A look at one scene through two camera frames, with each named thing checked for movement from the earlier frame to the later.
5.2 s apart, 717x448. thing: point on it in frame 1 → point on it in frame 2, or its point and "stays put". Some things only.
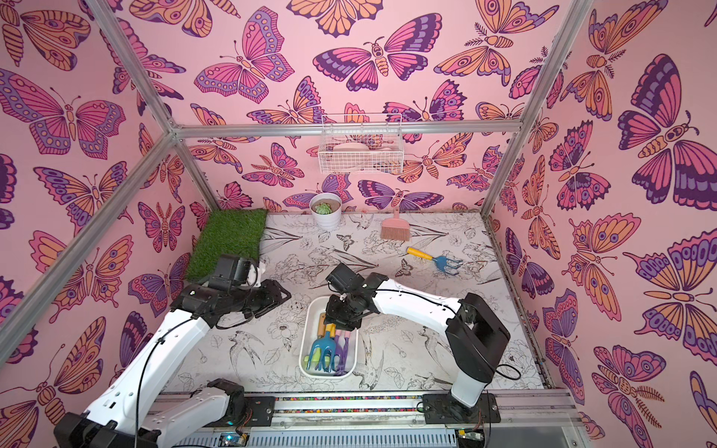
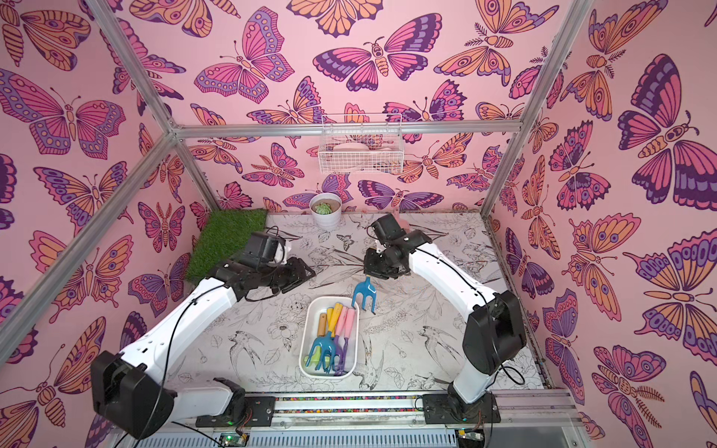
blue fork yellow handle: [330, 343] stays put
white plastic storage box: [310, 309] stays put
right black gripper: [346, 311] → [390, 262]
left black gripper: [274, 297] → [298, 273]
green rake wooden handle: [321, 323] stays put
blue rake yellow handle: [327, 345] stays put
